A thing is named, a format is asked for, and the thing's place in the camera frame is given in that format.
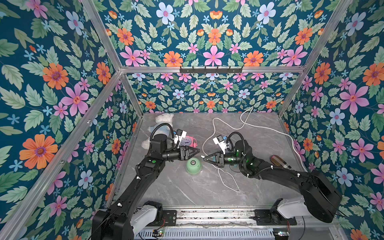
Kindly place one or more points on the white teddy bear blue shirt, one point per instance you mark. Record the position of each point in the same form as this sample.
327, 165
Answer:
161, 119

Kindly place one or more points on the plaid glasses case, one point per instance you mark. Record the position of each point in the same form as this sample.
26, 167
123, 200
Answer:
279, 162

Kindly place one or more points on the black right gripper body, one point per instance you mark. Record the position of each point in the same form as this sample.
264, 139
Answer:
220, 159

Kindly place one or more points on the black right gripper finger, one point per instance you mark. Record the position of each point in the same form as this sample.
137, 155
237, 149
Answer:
211, 157
211, 162

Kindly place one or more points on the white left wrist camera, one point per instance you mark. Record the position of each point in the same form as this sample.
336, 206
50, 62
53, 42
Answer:
179, 136

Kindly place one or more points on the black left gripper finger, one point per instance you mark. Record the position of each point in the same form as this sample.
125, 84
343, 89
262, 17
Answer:
193, 154
194, 149

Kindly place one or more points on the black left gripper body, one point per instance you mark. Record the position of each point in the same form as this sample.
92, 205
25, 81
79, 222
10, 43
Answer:
182, 157

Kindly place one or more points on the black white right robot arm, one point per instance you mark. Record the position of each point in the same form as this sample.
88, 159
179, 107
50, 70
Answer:
321, 198

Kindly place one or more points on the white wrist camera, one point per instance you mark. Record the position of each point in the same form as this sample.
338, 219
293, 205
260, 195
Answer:
221, 142
179, 136

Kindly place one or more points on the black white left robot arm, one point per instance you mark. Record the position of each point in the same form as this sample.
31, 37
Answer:
122, 220

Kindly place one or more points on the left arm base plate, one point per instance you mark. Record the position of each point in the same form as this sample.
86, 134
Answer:
166, 218

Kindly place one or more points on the green round meat grinder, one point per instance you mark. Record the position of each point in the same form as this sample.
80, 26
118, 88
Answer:
193, 166

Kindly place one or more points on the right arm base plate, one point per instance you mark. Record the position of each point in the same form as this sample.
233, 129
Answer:
272, 218

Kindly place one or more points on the black wall hook rail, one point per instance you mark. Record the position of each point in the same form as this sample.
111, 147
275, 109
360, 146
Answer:
210, 70

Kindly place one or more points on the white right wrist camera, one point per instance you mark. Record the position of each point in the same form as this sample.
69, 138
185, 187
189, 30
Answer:
221, 142

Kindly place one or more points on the pink alarm clock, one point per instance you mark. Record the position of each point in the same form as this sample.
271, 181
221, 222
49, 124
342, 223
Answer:
190, 141

